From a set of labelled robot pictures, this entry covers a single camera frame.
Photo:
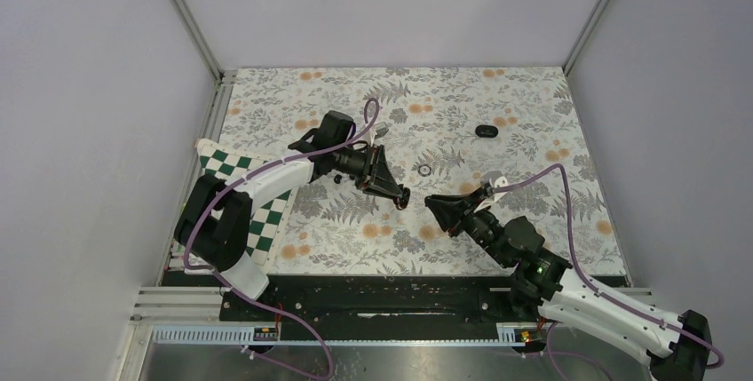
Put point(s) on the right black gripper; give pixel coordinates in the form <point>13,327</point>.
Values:
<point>449,213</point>

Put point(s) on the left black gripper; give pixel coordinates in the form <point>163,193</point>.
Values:
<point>383,174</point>

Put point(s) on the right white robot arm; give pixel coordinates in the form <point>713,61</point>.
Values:
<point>545,285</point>

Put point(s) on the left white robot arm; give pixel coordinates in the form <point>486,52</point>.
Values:
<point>215,221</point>

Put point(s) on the small black oval object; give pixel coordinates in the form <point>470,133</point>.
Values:
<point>486,131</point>

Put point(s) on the floral patterned table mat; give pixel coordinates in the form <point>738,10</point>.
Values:
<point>432,114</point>

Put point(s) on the green white checkered mat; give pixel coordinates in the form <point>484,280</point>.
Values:
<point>267,222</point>

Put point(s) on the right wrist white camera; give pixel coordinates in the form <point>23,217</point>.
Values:
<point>490,183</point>

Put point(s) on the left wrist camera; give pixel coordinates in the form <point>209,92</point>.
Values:
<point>380,130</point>

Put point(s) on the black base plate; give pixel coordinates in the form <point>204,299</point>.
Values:
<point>385,308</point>

